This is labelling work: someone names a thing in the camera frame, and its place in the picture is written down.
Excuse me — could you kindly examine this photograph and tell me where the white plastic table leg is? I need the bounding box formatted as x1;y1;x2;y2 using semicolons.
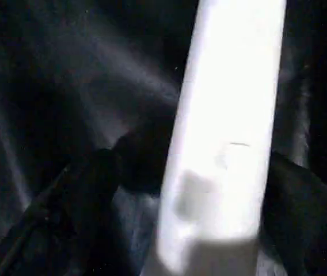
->
140;0;288;276

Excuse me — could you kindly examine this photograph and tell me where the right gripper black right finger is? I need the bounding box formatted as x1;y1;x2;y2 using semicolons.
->
258;151;327;276

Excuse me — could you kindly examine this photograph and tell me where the black work mat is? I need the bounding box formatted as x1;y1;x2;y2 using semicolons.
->
0;0;327;276

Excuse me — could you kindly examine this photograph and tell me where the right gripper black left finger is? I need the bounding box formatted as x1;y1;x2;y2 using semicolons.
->
0;129;173;276

